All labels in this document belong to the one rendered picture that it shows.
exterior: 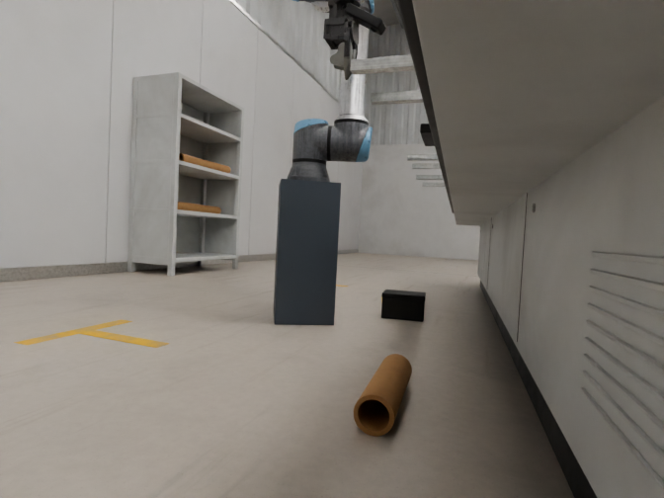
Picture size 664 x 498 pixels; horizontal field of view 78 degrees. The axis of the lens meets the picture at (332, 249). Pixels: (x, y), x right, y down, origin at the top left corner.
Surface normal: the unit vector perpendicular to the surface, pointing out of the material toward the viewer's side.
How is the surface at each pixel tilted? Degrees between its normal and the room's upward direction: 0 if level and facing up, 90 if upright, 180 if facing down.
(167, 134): 90
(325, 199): 90
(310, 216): 90
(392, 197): 90
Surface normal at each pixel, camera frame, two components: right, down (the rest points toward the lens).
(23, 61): 0.94, 0.06
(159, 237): -0.35, 0.02
